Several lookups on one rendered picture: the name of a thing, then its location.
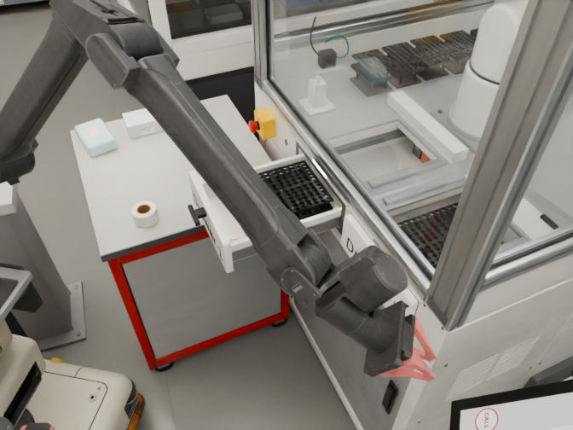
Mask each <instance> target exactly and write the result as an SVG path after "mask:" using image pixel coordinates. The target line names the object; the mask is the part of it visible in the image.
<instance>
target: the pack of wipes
mask: <svg viewBox="0 0 573 430"><path fill-rule="evenodd" d="M74 129H75V131H76V134H77V136H78V138H79V140H80V141H81V143H82V144H83V145H84V147H85V149H86V150H87V152H88V153H89V155H90V156H91V157H94V156H97V155H99V154H104V153H106V152H108V151H111V150H114V149H116V148H117V147H118V144H117V141H116V139H115V137H114V136H113V134H112V132H111V131H110V130H109V129H108V128H107V126H106V125H105V124H104V122H103V121H102V120H101V119H94V120H91V121H89V122H86V123H83V124H81V125H76V126H75V127H74Z"/></svg>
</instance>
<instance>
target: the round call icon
mask: <svg viewBox="0 0 573 430"><path fill-rule="evenodd" d="M499 414H500V406H499V405H497V406H492V407H486V408H481V409H475V416H474V430H499Z"/></svg>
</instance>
